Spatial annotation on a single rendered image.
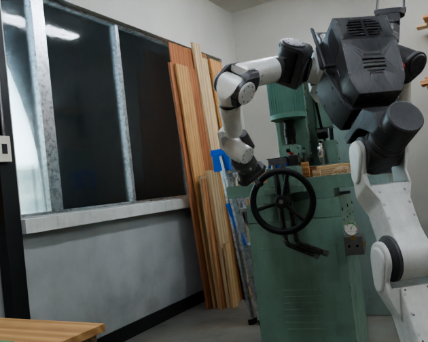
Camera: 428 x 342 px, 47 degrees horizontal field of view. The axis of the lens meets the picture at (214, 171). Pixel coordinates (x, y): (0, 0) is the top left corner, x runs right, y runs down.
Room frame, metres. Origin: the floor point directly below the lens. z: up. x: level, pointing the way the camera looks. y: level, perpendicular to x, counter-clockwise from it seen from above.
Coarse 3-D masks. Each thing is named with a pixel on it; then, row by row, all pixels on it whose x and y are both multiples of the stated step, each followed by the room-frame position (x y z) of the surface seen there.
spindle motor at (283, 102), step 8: (272, 88) 2.38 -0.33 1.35; (280, 88) 2.36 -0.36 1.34; (288, 88) 2.35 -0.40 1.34; (272, 96) 2.39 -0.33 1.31; (280, 96) 2.36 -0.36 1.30; (288, 96) 2.35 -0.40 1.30; (296, 96) 2.36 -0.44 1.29; (272, 104) 2.39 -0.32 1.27; (280, 104) 2.36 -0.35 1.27; (288, 104) 2.35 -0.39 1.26; (296, 104) 2.36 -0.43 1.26; (272, 112) 2.40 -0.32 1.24; (280, 112) 2.37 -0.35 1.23; (288, 112) 2.35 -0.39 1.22; (296, 112) 2.35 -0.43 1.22; (304, 112) 2.39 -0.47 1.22; (272, 120) 2.41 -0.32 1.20; (280, 120) 2.40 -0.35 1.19; (296, 120) 2.47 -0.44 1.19
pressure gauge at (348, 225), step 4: (348, 224) 2.13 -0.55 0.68; (352, 224) 2.13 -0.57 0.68; (356, 224) 2.12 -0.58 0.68; (344, 228) 2.14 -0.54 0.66; (348, 228) 2.14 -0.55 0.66; (352, 228) 2.13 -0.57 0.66; (356, 228) 2.12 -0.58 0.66; (348, 232) 2.14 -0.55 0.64; (352, 232) 2.13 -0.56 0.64; (356, 232) 2.12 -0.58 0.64; (352, 236) 2.15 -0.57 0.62
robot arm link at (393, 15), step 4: (384, 8) 2.07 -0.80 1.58; (388, 8) 2.06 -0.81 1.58; (392, 8) 2.05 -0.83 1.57; (396, 8) 2.05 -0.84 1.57; (400, 8) 2.04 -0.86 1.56; (404, 8) 2.05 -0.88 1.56; (376, 12) 2.08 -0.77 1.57; (380, 12) 2.07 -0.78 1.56; (384, 12) 2.06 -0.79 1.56; (388, 12) 2.06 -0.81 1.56; (392, 12) 2.05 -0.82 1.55; (396, 12) 2.04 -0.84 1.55; (400, 12) 2.04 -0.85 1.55; (404, 12) 2.05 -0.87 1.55; (388, 16) 2.06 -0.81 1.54; (392, 16) 2.05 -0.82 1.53; (396, 16) 2.04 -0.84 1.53; (400, 16) 2.07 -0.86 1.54; (392, 20) 2.04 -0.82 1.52; (396, 20) 2.04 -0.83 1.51; (392, 24) 2.03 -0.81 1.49; (396, 24) 2.03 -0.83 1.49; (396, 28) 2.03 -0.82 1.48; (396, 32) 2.02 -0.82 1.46
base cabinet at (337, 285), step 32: (256, 224) 2.34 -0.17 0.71; (288, 224) 2.29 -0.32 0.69; (320, 224) 2.24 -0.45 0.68; (256, 256) 2.35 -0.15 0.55; (288, 256) 2.29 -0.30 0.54; (320, 256) 2.24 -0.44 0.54; (352, 256) 2.42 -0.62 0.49; (256, 288) 2.36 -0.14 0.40; (288, 288) 2.30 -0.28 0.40; (320, 288) 2.25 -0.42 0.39; (352, 288) 2.26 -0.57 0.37; (288, 320) 2.31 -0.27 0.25; (320, 320) 2.25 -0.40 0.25; (352, 320) 2.21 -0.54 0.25
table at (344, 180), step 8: (320, 176) 2.23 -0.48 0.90; (328, 176) 2.22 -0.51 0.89; (336, 176) 2.20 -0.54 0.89; (344, 176) 2.19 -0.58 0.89; (264, 184) 2.32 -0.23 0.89; (312, 184) 2.24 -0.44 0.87; (320, 184) 2.23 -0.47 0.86; (328, 184) 2.22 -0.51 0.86; (336, 184) 2.20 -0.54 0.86; (344, 184) 2.19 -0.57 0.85; (352, 184) 2.18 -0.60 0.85; (232, 192) 2.38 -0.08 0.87; (240, 192) 2.36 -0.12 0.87; (248, 192) 2.35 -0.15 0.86; (264, 192) 2.22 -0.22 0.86; (272, 192) 2.21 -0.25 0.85; (296, 192) 2.18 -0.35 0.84
